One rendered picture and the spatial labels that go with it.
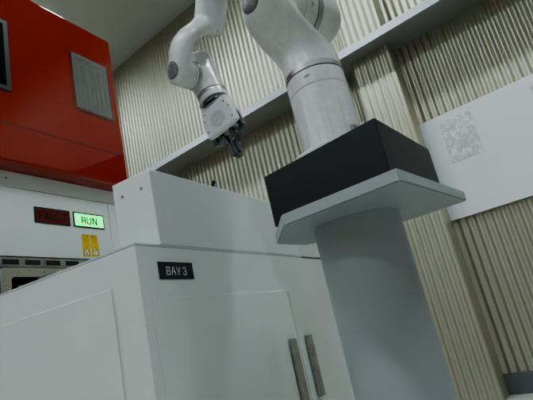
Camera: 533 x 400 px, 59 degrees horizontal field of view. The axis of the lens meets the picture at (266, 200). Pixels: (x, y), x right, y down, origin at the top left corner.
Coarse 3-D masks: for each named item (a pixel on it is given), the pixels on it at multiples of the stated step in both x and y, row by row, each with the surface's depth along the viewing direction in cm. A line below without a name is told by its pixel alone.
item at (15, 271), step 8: (0, 272) 119; (8, 272) 120; (16, 272) 122; (24, 272) 124; (32, 272) 126; (40, 272) 128; (48, 272) 130; (0, 280) 118; (8, 280) 119; (0, 288) 118; (8, 288) 119
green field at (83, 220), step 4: (76, 216) 145; (80, 216) 147; (84, 216) 148; (88, 216) 149; (92, 216) 151; (96, 216) 152; (76, 220) 145; (80, 220) 146; (84, 220) 148; (88, 220) 149; (92, 220) 150; (96, 220) 152; (100, 220) 153; (76, 224) 144; (80, 224) 146; (84, 224) 147; (88, 224) 148; (92, 224) 150; (96, 224) 151; (100, 224) 153
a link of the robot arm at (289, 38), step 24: (264, 0) 92; (288, 0) 92; (312, 0) 97; (264, 24) 94; (288, 24) 92; (312, 24) 99; (264, 48) 99; (288, 48) 94; (312, 48) 92; (288, 72) 94
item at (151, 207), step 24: (120, 192) 86; (144, 192) 83; (168, 192) 86; (192, 192) 93; (216, 192) 100; (120, 216) 85; (144, 216) 82; (168, 216) 84; (192, 216) 90; (216, 216) 97; (240, 216) 106; (264, 216) 116; (120, 240) 84; (144, 240) 81; (168, 240) 82; (192, 240) 88; (216, 240) 94; (240, 240) 102; (264, 240) 112
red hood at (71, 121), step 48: (0, 0) 141; (0, 48) 135; (48, 48) 151; (96, 48) 172; (0, 96) 130; (48, 96) 145; (96, 96) 163; (0, 144) 125; (48, 144) 139; (96, 144) 156
